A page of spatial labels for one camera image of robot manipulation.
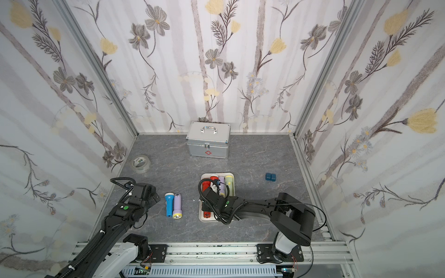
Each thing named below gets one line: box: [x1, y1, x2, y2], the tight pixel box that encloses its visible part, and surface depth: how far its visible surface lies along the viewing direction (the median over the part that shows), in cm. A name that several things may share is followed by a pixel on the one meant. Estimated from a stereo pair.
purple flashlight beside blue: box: [172, 193, 183, 220], surface depth 87 cm
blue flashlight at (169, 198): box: [164, 192, 175, 218], surface depth 88 cm
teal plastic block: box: [265, 172, 277, 182], surface depth 100 cm
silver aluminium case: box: [185, 121, 232, 160], surface depth 103 cm
